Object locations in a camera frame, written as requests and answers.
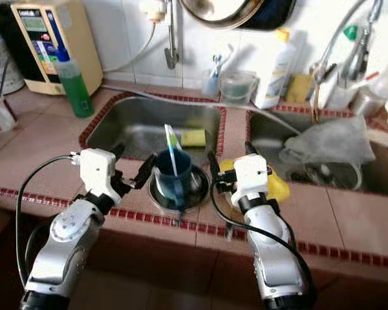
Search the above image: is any shallow steel bowl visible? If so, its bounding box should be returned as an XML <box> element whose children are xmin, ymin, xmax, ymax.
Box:
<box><xmin>149</xmin><ymin>167</ymin><xmax>211</xmax><ymax>214</ymax></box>

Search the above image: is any teal ceramic mug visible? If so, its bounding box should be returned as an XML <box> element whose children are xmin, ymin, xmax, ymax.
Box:
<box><xmin>155</xmin><ymin>149</ymin><xmax>193</xmax><ymax>207</ymax></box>

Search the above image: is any green white toothbrush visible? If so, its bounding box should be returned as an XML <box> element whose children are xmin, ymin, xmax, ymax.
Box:
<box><xmin>165</xmin><ymin>124</ymin><xmax>182</xmax><ymax>178</ymax></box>

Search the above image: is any steel sink basin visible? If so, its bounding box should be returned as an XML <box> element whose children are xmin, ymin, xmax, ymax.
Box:
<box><xmin>81</xmin><ymin>92</ymin><xmax>226</xmax><ymax>169</ymax></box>
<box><xmin>246</xmin><ymin>108</ymin><xmax>388</xmax><ymax>194</ymax></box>

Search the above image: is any pale yellow sponge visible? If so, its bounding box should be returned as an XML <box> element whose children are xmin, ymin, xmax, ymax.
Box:
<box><xmin>180</xmin><ymin>129</ymin><xmax>208</xmax><ymax>148</ymax></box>

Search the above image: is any small clear plastic bucket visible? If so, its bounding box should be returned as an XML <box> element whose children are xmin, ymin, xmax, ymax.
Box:
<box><xmin>220</xmin><ymin>70</ymin><xmax>258</xmax><ymax>105</ymax></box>

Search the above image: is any green dish soap bottle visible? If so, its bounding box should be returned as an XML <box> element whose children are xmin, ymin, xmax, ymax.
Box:
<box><xmin>50</xmin><ymin>10</ymin><xmax>95</xmax><ymax>119</ymax></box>

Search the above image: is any clear toothbrush cup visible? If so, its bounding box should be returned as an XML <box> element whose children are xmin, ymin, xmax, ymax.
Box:
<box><xmin>202</xmin><ymin>70</ymin><xmax>221</xmax><ymax>99</ymax></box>

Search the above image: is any clear plastic bag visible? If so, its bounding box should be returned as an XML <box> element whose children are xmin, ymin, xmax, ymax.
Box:
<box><xmin>278</xmin><ymin>116</ymin><xmax>376</xmax><ymax>167</ymax></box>

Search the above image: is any mustard yellow sponge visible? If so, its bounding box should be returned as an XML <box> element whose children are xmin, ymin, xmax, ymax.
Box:
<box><xmin>285</xmin><ymin>73</ymin><xmax>314</xmax><ymax>104</ymax></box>

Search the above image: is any white detergent bottle yellow cap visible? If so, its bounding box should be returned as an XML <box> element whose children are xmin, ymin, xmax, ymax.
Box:
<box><xmin>255</xmin><ymin>28</ymin><xmax>297</xmax><ymax>109</ymax></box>

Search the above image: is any blue toothbrush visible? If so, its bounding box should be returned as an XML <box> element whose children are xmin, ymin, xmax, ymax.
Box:
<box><xmin>210</xmin><ymin>54</ymin><xmax>224</xmax><ymax>81</ymax></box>

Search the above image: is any white toothpaste tube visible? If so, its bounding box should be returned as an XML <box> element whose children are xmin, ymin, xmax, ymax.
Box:
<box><xmin>220</xmin><ymin>44</ymin><xmax>235</xmax><ymax>75</ymax></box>

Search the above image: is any thin white tube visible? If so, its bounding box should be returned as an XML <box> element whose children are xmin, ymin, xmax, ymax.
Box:
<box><xmin>100</xmin><ymin>19</ymin><xmax>159</xmax><ymax>73</ymax></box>

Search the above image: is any brown base cabinet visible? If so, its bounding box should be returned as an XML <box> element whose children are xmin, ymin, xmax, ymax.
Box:
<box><xmin>0</xmin><ymin>207</ymin><xmax>388</xmax><ymax>310</ymax></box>

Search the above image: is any white utensil cup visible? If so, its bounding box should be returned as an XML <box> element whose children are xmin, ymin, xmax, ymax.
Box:
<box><xmin>323</xmin><ymin>68</ymin><xmax>353</xmax><ymax>109</ymax></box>

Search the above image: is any white rimmed bowl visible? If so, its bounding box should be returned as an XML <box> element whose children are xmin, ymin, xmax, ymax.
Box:
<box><xmin>304</xmin><ymin>161</ymin><xmax>366</xmax><ymax>192</ymax></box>

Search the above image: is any beige water ionizer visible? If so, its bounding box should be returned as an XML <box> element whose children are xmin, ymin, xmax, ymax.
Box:
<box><xmin>0</xmin><ymin>3</ymin><xmax>86</xmax><ymax>96</ymax></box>

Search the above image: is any steel cup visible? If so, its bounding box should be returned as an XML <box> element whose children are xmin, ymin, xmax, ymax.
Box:
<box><xmin>349</xmin><ymin>87</ymin><xmax>379</xmax><ymax>117</ymax></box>

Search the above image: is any white printed mug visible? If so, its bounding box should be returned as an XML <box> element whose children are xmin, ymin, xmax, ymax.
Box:
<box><xmin>0</xmin><ymin>97</ymin><xmax>17</xmax><ymax>133</ymax></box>

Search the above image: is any cream drain spout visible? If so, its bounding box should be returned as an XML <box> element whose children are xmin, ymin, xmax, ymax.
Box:
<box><xmin>369</xmin><ymin>126</ymin><xmax>388</xmax><ymax>152</ymax></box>

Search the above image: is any thin metal spoon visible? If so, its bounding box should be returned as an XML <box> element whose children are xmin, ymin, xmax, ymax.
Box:
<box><xmin>0</xmin><ymin>61</ymin><xmax>10</xmax><ymax>101</ymax></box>

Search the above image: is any shiny steel wok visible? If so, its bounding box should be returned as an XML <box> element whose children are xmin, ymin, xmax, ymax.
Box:
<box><xmin>180</xmin><ymin>0</ymin><xmax>269</xmax><ymax>30</ymax></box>

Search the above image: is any chrome gooseneck faucet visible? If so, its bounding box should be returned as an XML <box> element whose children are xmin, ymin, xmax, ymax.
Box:
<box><xmin>310</xmin><ymin>0</ymin><xmax>385</xmax><ymax>88</ymax></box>

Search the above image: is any large white plastic container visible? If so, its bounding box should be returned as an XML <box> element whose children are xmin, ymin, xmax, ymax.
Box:
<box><xmin>0</xmin><ymin>32</ymin><xmax>25</xmax><ymax>94</ymax></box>

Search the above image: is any clear plastic jug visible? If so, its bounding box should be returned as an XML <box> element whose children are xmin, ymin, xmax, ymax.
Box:
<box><xmin>365</xmin><ymin>65</ymin><xmax>388</xmax><ymax>98</ymax></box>

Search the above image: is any white bottle green cap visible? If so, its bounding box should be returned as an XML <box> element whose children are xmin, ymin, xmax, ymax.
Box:
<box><xmin>339</xmin><ymin>25</ymin><xmax>360</xmax><ymax>78</ymax></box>

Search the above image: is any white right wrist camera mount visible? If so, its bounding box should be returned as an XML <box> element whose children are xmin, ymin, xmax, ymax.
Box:
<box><xmin>232</xmin><ymin>154</ymin><xmax>271</xmax><ymax>206</ymax></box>

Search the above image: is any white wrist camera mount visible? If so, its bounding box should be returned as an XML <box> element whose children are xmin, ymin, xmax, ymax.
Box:
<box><xmin>232</xmin><ymin>154</ymin><xmax>271</xmax><ymax>206</ymax></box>
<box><xmin>80</xmin><ymin>149</ymin><xmax>124</xmax><ymax>198</ymax></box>

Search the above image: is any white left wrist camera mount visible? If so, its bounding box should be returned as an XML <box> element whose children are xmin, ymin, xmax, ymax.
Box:
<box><xmin>80</xmin><ymin>149</ymin><xmax>124</xmax><ymax>198</ymax></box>

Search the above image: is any white hose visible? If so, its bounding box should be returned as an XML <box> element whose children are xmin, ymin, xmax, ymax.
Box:
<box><xmin>100</xmin><ymin>84</ymin><xmax>292</xmax><ymax>133</ymax></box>

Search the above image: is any brown braided cord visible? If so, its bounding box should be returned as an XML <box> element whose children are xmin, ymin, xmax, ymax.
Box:
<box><xmin>312</xmin><ymin>81</ymin><xmax>322</xmax><ymax>123</ymax></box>

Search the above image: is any steel wall tap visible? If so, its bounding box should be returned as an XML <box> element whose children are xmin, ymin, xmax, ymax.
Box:
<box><xmin>165</xmin><ymin>0</ymin><xmax>180</xmax><ymax>70</ymax></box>

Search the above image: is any white wall valve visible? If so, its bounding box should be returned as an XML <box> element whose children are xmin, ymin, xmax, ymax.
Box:
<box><xmin>141</xmin><ymin>0</ymin><xmax>169</xmax><ymax>23</ymax></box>

